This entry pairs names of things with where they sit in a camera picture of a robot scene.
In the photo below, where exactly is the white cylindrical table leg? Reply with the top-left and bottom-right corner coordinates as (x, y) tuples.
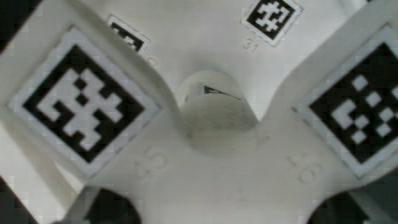
(178, 70), (258, 157)

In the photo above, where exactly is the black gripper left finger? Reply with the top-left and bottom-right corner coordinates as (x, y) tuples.
(59, 186), (142, 224)

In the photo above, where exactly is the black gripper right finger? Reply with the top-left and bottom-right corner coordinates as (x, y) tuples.
(307, 190), (379, 224)

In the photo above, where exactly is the white round table top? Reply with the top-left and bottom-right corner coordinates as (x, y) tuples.
(0, 0), (398, 224)

